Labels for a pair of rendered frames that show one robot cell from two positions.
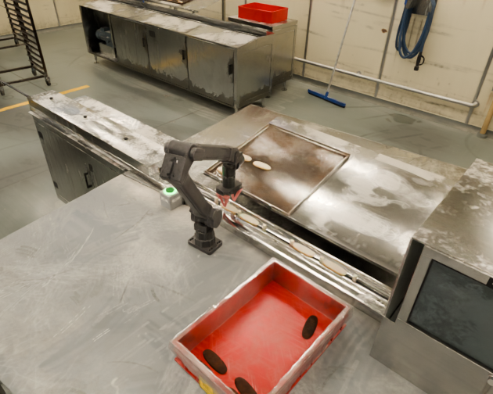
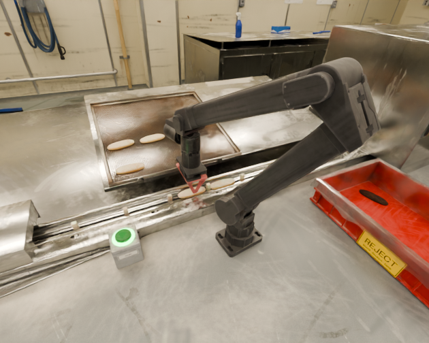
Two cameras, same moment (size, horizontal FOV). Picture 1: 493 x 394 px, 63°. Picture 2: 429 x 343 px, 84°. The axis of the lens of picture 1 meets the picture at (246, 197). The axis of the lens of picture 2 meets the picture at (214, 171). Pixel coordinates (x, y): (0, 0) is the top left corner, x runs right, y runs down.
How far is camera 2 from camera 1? 1.37 m
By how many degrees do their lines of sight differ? 54
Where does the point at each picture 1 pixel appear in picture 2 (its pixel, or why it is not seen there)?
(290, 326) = (374, 208)
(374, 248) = (302, 131)
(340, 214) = (257, 128)
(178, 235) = (209, 264)
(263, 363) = (426, 243)
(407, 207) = not seen: hidden behind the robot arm
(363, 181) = not seen: hidden behind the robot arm
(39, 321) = not seen: outside the picture
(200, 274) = (295, 259)
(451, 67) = (84, 51)
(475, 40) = (89, 26)
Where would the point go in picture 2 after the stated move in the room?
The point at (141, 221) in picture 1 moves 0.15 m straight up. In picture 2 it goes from (142, 314) to (131, 280)
